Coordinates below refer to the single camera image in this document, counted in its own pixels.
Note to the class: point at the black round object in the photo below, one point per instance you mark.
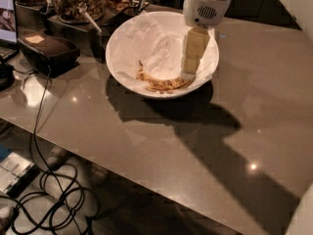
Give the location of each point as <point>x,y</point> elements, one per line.
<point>6,76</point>

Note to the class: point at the black tray with snacks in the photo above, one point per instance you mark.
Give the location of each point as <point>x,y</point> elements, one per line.
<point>119,11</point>

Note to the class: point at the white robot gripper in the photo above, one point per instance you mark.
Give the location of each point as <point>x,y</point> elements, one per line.
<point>204,11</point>

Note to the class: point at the white ceramic bowl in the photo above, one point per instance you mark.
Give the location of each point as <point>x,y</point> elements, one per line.
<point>161,54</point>

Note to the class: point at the grey power strip box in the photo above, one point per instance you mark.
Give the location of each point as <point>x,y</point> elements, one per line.
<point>14,170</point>

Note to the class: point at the white paper napkin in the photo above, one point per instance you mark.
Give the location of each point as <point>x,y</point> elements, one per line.
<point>153,48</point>

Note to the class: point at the black box with label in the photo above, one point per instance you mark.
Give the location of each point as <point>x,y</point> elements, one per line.
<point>50,55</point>

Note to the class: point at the spotted ripe banana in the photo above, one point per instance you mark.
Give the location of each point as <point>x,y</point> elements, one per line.
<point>162,85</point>

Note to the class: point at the laptop computer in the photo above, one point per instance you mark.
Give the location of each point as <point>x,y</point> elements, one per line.
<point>8,30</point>

